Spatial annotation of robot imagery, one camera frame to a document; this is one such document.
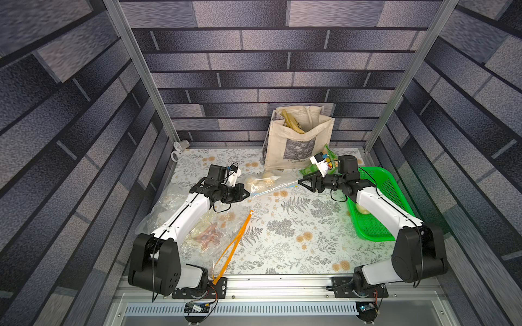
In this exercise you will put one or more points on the left aluminium frame post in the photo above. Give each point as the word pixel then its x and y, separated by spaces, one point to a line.
pixel 123 28

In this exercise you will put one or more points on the left circuit board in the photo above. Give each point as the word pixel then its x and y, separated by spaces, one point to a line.
pixel 202 308

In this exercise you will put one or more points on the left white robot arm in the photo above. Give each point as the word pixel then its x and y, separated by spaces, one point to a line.
pixel 155 260

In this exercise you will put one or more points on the beige round fruit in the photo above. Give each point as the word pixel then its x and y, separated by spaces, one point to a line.
pixel 361 210

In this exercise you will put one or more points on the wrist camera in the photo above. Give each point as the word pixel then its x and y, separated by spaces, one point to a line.
pixel 233 172
pixel 320 160

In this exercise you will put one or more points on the right circuit board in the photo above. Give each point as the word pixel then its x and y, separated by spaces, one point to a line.
pixel 367 312

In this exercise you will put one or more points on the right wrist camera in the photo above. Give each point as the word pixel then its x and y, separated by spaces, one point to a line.
pixel 320 160

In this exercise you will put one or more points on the green plastic basket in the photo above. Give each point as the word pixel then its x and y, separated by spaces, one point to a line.
pixel 390 211

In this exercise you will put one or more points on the aluminium frame post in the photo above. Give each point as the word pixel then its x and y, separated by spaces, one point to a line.
pixel 123 28
pixel 440 20

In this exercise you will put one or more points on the white cup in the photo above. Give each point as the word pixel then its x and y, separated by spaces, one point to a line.
pixel 178 148

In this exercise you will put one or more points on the clear bag of buns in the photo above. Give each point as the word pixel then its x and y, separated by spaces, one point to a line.
pixel 269 181

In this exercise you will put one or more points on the green chips bag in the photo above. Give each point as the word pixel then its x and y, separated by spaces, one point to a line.
pixel 333 160

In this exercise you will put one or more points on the beige canvas tote bag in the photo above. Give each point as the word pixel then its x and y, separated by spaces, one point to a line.
pixel 285 149

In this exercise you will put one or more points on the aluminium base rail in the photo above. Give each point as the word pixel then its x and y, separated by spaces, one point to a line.
pixel 306 295

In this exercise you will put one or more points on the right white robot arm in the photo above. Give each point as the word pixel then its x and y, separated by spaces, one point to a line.
pixel 419 250

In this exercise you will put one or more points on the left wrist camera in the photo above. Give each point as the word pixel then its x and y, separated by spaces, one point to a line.
pixel 233 172

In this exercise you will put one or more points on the yellow snack packet in tote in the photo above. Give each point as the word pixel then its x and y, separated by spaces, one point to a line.
pixel 291 118

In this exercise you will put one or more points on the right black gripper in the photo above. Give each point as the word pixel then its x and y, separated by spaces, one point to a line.
pixel 314 182

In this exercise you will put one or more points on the circuit board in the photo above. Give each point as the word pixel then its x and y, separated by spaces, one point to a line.
pixel 202 308
pixel 367 312

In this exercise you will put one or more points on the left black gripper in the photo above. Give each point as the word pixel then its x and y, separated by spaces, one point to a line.
pixel 239 197

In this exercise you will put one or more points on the right aluminium frame post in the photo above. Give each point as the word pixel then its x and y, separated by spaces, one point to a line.
pixel 440 20

